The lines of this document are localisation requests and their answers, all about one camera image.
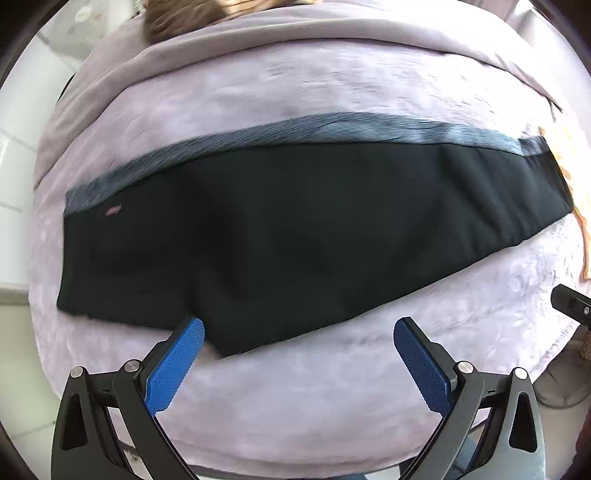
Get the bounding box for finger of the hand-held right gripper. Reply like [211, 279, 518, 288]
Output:
[551, 284, 591, 329]

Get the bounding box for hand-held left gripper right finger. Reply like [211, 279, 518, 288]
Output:
[393, 316, 548, 480]

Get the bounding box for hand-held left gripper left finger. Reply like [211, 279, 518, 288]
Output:
[51, 315, 206, 480]

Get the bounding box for black pants with blue pattern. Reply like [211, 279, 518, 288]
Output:
[56, 112, 575, 358]

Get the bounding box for grey shoe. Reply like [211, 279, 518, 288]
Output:
[538, 342, 591, 409]

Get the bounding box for lavender embossed blanket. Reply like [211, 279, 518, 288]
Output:
[28, 46, 591, 472]

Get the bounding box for orange printed cloth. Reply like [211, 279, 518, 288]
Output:
[538, 124, 591, 282]

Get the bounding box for grey-purple bed sheet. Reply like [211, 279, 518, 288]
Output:
[34, 0, 564, 185]

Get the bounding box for brown striped cloth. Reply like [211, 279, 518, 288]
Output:
[141, 0, 296, 44]

